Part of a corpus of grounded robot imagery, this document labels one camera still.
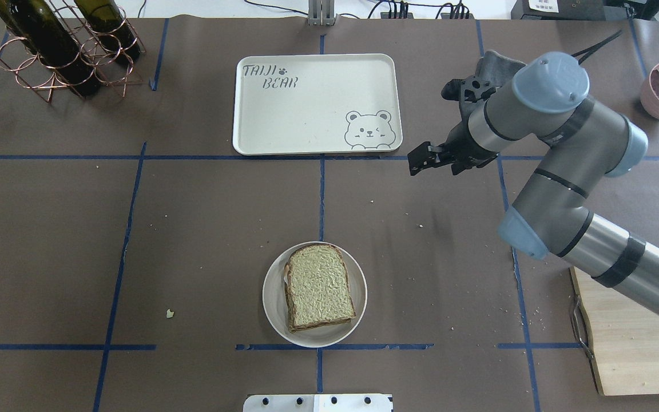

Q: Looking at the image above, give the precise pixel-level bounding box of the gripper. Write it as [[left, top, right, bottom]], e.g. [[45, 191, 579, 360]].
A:
[[407, 123, 499, 176]]

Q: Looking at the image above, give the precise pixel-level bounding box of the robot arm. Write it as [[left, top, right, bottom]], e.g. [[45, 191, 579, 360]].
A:
[[407, 50, 659, 315]]

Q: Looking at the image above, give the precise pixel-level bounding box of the cream bear tray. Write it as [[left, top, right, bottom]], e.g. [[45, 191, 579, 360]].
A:
[[232, 54, 403, 156]]

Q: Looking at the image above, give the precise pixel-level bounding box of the top bread slice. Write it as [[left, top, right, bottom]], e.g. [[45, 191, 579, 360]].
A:
[[284, 244, 357, 329]]

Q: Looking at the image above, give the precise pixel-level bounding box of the bread slice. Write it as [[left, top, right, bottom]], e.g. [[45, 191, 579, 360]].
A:
[[284, 244, 357, 329], [282, 263, 359, 334]]

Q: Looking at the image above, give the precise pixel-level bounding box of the white round plate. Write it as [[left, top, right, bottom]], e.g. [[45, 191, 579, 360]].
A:
[[262, 241, 368, 348]]

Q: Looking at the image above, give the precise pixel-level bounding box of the bottom bread slice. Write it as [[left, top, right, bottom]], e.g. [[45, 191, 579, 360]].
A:
[[282, 263, 359, 334]]

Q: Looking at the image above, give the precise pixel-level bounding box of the wooden cutting board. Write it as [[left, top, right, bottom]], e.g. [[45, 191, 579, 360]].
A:
[[570, 268, 659, 397]]

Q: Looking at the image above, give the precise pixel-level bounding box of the dark wine bottle right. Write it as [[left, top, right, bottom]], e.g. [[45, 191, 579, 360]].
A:
[[75, 1, 142, 66]]

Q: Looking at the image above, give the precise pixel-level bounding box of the dark wine bottle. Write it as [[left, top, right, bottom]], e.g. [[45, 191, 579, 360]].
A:
[[0, 1, 101, 97], [75, 1, 142, 66]]

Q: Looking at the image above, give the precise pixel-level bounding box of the dark wine bottle left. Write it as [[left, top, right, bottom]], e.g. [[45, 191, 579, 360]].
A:
[[0, 1, 101, 97]]

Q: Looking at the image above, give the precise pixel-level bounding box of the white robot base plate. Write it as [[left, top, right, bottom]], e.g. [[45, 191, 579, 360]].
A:
[[243, 393, 394, 411]]

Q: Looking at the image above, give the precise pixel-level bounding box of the copper wire bottle rack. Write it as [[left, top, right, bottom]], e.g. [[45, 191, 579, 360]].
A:
[[0, 1, 145, 102]]

